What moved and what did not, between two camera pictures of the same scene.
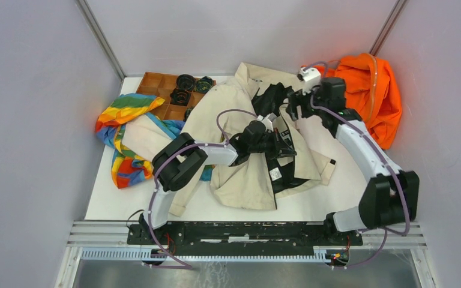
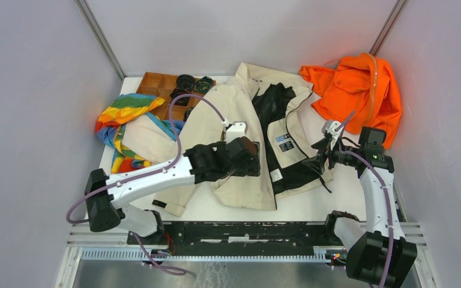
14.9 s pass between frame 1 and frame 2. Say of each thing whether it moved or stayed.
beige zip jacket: moved
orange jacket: stayed
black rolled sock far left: stayed
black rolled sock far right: stayed
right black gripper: moved
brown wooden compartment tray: stayed
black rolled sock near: stayed
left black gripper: moved
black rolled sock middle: stayed
